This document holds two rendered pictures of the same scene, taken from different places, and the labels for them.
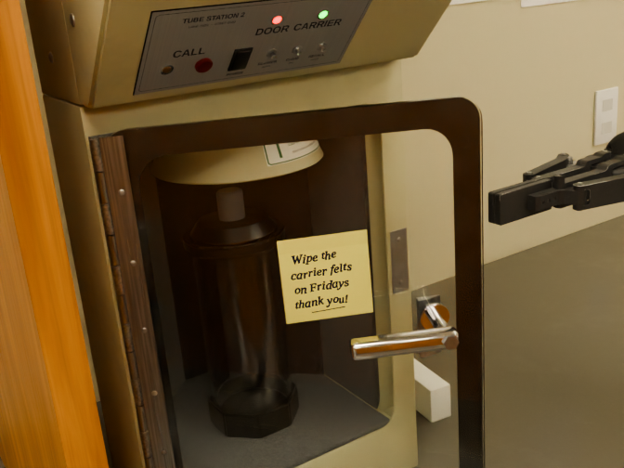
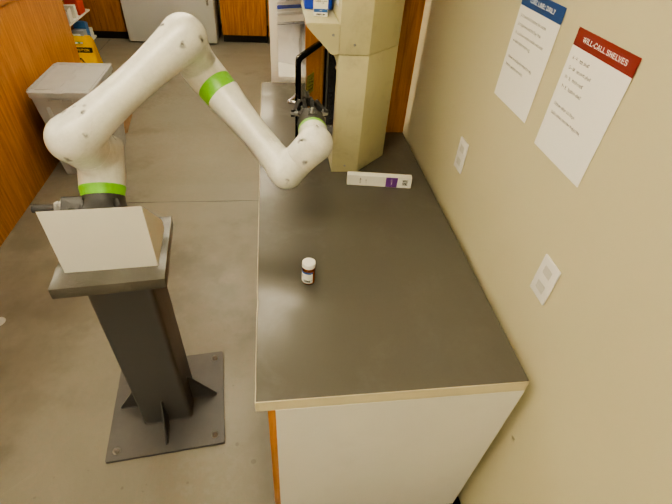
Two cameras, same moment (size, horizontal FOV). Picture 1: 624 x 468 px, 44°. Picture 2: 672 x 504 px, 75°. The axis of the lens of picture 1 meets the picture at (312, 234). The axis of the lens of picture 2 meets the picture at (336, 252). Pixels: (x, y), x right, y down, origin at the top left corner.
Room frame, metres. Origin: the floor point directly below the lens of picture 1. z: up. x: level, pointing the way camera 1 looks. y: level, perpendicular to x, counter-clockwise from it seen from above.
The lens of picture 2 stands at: (1.40, -1.58, 1.90)
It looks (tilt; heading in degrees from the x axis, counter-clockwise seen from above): 41 degrees down; 112
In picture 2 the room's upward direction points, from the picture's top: 5 degrees clockwise
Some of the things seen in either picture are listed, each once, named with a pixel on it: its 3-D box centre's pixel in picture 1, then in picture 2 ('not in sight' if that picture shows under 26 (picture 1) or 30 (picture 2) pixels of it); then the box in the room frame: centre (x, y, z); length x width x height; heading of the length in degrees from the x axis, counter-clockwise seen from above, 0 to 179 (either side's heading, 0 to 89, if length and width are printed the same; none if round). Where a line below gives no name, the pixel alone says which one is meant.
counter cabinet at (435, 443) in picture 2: not in sight; (339, 259); (0.83, -0.08, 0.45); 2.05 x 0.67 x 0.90; 122
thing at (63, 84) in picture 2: not in sight; (79, 98); (-1.61, 0.57, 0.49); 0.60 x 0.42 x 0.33; 122
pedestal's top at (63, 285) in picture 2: not in sight; (117, 253); (0.37, -0.89, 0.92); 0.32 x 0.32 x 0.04; 37
